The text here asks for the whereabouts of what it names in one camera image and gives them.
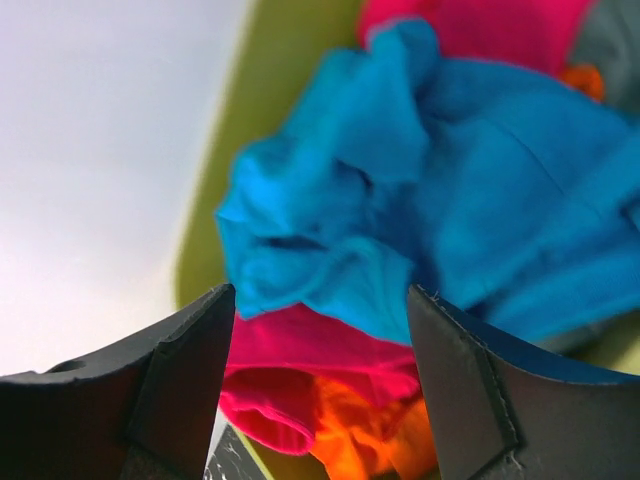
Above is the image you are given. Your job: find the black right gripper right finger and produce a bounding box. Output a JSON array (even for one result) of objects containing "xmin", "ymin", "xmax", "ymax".
[{"xmin": 408, "ymin": 285, "xmax": 639, "ymax": 479}]

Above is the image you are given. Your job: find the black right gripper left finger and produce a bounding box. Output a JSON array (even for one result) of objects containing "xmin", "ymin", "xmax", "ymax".
[{"xmin": 1, "ymin": 285, "xmax": 235, "ymax": 479}]

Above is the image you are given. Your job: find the blue t shirt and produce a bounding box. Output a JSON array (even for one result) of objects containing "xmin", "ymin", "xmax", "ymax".
[{"xmin": 216, "ymin": 20, "xmax": 639, "ymax": 343}]

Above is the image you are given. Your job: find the black marble pattern mat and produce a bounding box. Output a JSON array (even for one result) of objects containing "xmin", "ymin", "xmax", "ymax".
[{"xmin": 203, "ymin": 425, "xmax": 267, "ymax": 480}]

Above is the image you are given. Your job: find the orange t shirt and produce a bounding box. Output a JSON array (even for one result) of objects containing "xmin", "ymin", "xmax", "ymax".
[{"xmin": 308, "ymin": 63, "xmax": 606, "ymax": 480}]

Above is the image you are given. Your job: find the magenta t shirt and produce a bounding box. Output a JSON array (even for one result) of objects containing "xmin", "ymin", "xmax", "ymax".
[{"xmin": 215, "ymin": 1, "xmax": 598, "ymax": 455}]

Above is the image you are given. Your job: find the olive green plastic bin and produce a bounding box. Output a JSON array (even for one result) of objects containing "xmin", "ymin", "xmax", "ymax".
[{"xmin": 171, "ymin": 0, "xmax": 640, "ymax": 480}]

